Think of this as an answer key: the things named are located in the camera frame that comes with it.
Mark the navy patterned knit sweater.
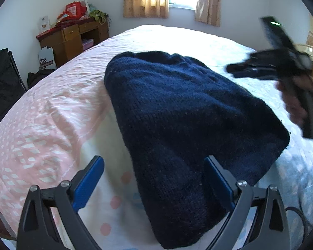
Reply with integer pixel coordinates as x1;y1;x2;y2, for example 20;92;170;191
104;51;290;249

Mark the person's right hand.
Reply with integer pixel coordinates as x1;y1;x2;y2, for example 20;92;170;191
275;75;313;128

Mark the right window curtain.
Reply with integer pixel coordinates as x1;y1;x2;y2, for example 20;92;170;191
195;0;221;27

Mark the black folding chair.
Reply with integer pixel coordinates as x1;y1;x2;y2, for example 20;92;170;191
0;49;27;122

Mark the black bag on floor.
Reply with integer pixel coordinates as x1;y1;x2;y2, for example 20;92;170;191
27;69;55;89

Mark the white paper bag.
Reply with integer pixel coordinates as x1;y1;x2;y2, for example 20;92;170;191
38;47;57;70

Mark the brown wooden desk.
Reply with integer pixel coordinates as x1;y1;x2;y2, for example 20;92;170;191
36;17;109;67

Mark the red bag on desk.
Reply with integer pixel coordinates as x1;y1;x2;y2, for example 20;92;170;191
57;2;87;23

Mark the black cable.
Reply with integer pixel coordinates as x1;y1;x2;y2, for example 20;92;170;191
285;158;313;248

